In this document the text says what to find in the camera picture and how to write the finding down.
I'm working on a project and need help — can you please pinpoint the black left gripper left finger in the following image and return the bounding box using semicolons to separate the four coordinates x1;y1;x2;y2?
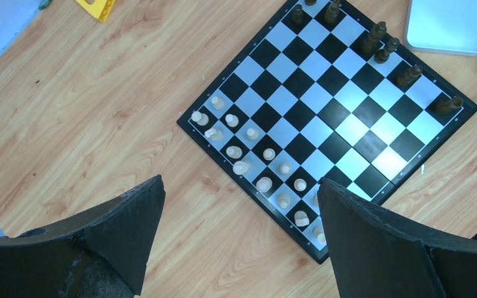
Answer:
0;175;166;297

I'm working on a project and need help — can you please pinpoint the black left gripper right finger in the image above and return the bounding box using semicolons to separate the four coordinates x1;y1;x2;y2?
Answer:
318;178;477;297

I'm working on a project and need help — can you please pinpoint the black white chess board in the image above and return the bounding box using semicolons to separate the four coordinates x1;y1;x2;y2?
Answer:
178;1;477;263

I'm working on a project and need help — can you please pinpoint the brown chess piece long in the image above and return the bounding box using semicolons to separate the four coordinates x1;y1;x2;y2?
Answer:
374;37;401;64

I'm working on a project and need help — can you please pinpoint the brown chess piece crossed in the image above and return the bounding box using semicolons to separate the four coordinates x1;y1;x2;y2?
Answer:
361;21;387;53

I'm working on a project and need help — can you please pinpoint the brown pawn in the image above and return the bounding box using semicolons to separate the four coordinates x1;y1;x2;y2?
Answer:
291;4;303;25

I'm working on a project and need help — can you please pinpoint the white chess rook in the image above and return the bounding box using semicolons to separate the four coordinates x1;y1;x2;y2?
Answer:
191;111;209;126

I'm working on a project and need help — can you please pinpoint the white chess pawn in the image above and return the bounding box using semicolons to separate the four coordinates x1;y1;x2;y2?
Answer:
210;96;225;110

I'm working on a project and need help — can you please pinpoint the yellow triangle toy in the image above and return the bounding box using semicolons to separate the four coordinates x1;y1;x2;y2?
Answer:
76;0;116;22

